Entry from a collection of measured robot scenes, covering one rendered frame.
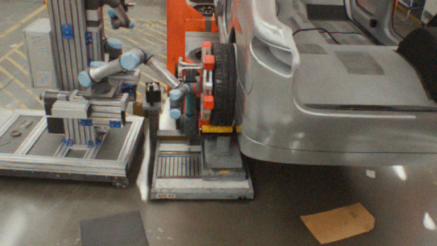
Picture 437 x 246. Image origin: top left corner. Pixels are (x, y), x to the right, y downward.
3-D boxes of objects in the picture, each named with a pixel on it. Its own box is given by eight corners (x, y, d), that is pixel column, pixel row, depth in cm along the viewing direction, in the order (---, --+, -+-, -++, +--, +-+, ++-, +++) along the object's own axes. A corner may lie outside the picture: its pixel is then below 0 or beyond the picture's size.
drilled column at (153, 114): (158, 138, 438) (158, 100, 418) (149, 138, 437) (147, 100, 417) (159, 133, 447) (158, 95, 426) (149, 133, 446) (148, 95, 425)
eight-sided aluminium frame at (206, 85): (210, 131, 341) (213, 66, 315) (201, 131, 341) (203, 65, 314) (207, 99, 389) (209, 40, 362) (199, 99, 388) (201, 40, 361)
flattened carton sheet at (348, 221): (380, 228, 340) (382, 225, 338) (321, 245, 321) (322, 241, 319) (356, 204, 364) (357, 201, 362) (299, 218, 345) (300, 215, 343)
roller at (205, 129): (235, 133, 359) (235, 127, 356) (199, 133, 356) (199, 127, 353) (234, 130, 364) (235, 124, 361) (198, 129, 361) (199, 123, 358)
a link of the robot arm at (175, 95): (174, 86, 308) (174, 100, 314) (167, 92, 299) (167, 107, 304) (185, 88, 306) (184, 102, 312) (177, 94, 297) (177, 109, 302)
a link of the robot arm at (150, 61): (135, 50, 319) (185, 97, 323) (128, 54, 310) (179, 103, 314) (144, 39, 312) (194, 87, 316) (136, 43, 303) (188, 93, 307)
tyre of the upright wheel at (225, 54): (247, 30, 327) (236, 58, 392) (215, 29, 325) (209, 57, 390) (248, 118, 316) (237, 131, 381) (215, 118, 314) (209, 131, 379)
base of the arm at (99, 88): (88, 94, 333) (87, 81, 328) (93, 85, 347) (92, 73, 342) (108, 94, 333) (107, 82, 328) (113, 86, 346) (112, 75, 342)
